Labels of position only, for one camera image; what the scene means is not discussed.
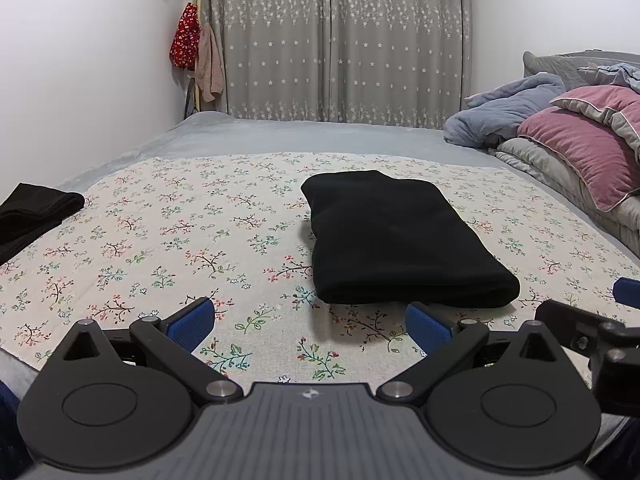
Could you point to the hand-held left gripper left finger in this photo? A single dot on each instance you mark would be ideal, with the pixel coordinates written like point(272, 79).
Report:
point(192, 327)

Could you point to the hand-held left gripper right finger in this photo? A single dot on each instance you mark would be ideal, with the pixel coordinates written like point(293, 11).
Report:
point(427, 327)

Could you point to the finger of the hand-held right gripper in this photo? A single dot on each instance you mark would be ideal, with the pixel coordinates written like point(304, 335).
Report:
point(580, 325)
point(629, 291)

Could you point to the black pants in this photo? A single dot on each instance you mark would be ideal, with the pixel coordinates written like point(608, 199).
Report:
point(25, 242)
point(400, 245)
point(45, 202)

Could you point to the folded black pants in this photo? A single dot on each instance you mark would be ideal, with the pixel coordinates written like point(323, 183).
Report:
point(25, 242)
point(45, 202)

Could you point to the person's right leg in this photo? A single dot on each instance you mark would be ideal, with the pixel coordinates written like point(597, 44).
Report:
point(617, 450)

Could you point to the person's leg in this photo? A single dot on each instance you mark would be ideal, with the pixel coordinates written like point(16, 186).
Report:
point(12, 435)
point(617, 450)

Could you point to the floral printed cloth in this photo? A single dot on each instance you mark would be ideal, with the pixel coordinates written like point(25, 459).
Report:
point(175, 235)

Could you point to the pink pillow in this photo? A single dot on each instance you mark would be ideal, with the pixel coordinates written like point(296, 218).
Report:
point(610, 102)
point(585, 155)

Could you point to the grey folded quilt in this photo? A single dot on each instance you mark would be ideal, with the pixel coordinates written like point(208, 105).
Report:
point(540, 165)

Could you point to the person's left leg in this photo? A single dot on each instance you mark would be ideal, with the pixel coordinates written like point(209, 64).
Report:
point(12, 435)

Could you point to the grey-blue cloth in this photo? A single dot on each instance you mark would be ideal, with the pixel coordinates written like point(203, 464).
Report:
point(620, 77)

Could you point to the blue-grey blanket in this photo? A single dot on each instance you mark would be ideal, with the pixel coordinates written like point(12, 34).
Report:
point(505, 115)

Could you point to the grey bed sheet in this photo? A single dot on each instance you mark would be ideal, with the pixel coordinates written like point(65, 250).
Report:
point(300, 135)

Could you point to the dark leaning object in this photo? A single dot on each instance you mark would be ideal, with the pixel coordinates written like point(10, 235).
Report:
point(190, 97)

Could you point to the grey headboard cushion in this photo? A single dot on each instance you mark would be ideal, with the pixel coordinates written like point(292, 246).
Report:
point(555, 65)

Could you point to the pink towel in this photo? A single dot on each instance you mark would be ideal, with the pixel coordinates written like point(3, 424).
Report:
point(210, 67)

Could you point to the red floral garment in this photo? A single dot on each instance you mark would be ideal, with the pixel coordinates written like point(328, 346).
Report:
point(184, 40)

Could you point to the grey star-patterned curtain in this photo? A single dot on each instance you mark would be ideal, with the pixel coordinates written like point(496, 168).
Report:
point(340, 35)

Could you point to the yellow pole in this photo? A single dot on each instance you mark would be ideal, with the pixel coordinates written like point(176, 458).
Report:
point(198, 0)

